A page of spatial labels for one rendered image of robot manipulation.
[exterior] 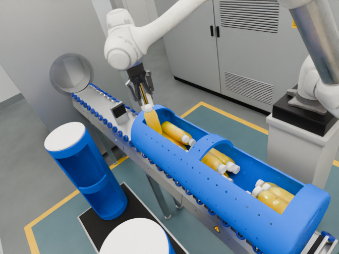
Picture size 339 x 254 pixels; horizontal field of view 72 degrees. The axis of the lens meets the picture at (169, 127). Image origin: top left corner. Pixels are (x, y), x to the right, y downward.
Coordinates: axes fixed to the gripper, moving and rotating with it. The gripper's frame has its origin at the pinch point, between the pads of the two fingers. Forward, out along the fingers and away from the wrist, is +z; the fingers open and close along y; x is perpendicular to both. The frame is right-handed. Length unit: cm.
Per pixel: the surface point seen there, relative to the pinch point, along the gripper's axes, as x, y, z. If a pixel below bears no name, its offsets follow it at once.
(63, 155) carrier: -50, 43, 35
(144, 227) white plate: 31, 34, 29
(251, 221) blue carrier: 64, 9, 16
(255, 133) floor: -26, -130, 132
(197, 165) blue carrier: 37.1, 5.3, 12.1
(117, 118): -52, 0, 34
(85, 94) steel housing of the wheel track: -123, -2, 41
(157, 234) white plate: 38, 32, 29
